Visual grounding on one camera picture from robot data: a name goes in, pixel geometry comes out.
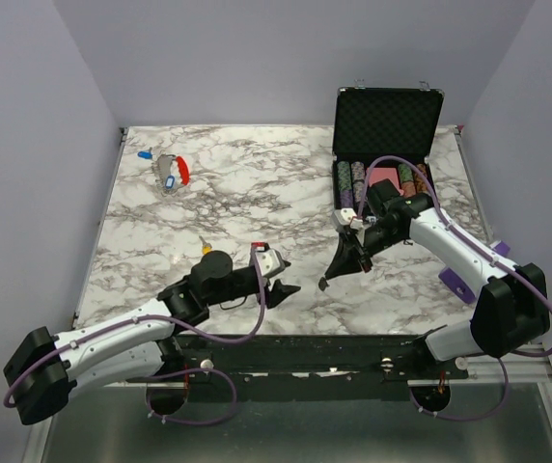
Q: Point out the right aluminium rail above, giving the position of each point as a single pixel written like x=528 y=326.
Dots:
x=484 y=370

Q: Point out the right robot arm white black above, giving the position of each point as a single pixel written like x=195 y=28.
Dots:
x=510 y=308

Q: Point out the key with small blue tag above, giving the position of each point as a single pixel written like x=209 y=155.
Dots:
x=147 y=154

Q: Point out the orange chip stack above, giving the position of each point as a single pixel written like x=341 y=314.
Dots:
x=420 y=178

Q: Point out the pink playing card deck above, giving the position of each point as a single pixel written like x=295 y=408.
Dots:
x=380 y=174

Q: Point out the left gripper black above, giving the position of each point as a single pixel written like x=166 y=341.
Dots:
x=278 y=294

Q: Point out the black mounting base plate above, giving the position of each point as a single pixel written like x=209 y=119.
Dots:
x=277 y=368

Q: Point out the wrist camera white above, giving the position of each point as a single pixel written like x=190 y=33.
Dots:
x=270 y=261
x=346 y=220

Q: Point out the black poker chip case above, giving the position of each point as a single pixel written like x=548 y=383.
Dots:
x=383 y=126

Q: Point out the key with blue label tag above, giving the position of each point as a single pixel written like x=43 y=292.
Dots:
x=169 y=182

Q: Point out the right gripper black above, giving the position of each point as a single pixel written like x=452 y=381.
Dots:
x=346 y=259

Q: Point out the green purple chip stack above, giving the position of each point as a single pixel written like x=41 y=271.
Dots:
x=344 y=181

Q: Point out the purple plastic object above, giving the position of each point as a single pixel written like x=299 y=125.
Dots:
x=457 y=286

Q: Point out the red handled metal key holder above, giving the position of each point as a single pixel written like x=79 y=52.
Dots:
x=171 y=165

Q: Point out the key with black tag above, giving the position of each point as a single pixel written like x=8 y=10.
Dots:
x=322 y=284

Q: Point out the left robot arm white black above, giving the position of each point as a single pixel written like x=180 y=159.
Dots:
x=47 y=369

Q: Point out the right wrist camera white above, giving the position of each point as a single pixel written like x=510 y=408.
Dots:
x=346 y=220

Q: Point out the key with yellow tag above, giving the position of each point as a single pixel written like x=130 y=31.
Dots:
x=206 y=247

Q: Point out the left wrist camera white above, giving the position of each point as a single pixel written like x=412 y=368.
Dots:
x=270 y=261

